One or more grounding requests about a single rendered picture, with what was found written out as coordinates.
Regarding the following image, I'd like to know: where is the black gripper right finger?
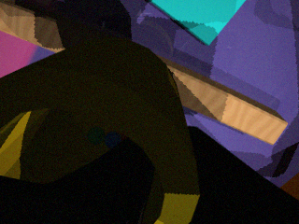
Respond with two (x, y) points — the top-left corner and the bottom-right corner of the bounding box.
(187, 126), (299, 224)

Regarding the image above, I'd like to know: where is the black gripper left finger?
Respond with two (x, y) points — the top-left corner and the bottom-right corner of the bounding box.
(0, 137), (156, 224)

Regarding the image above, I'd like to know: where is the brown flat bar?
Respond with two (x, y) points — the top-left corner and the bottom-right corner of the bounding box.
(0, 0), (288, 146)

